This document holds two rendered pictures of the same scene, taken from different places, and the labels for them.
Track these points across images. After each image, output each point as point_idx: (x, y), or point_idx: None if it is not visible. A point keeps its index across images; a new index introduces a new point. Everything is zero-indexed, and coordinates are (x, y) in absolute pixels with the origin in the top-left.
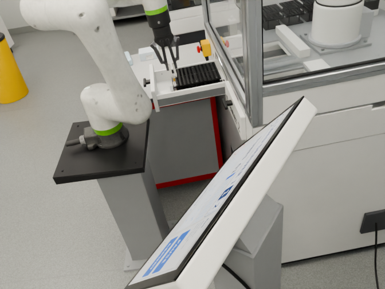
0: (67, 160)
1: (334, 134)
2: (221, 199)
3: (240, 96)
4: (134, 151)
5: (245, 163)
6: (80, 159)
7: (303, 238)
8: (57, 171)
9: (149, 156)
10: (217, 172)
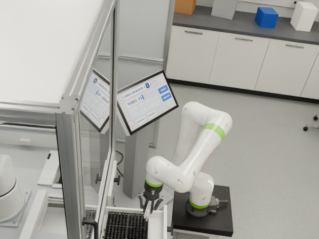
0: (224, 196)
1: None
2: (149, 84)
3: (113, 158)
4: None
5: (138, 92)
6: (215, 195)
7: None
8: (227, 189)
9: None
10: (142, 126)
